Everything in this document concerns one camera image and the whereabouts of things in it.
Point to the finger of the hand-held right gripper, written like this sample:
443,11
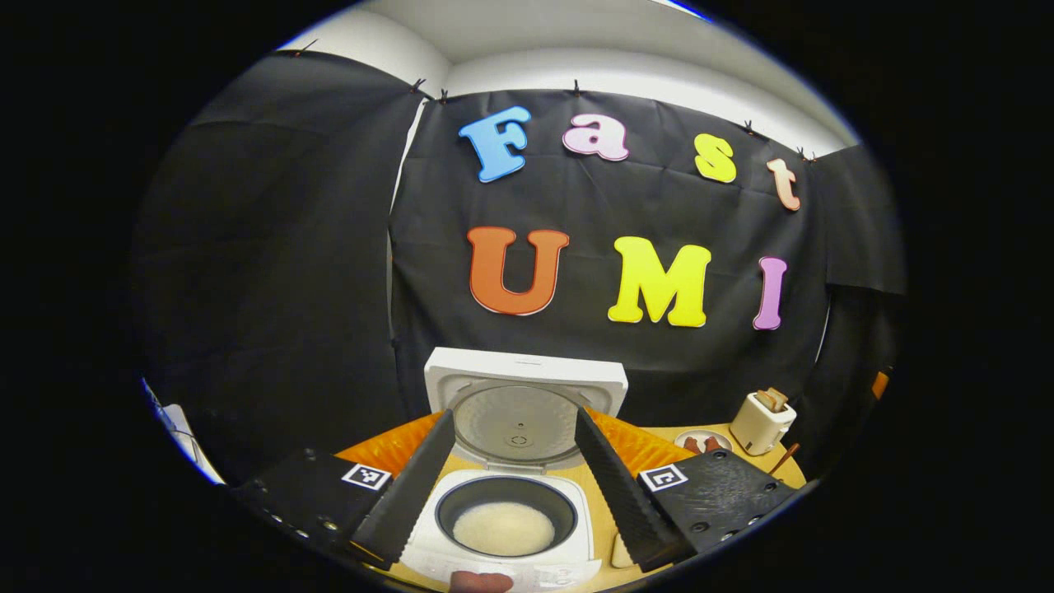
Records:
881,385

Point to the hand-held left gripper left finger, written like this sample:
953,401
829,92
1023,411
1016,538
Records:
416,486

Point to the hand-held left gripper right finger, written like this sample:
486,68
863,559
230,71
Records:
613,494

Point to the white rice heap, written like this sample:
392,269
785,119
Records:
504,529

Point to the brown wooden spoon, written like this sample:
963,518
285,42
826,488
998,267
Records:
785,459

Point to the white rice cooker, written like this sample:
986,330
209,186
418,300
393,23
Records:
519,371

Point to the brown meat piece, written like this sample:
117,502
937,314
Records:
712,444
692,445

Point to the toast slice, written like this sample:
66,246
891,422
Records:
766,401
780,397

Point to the white round plate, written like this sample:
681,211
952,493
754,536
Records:
701,436

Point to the white toaster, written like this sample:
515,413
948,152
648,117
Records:
757,428

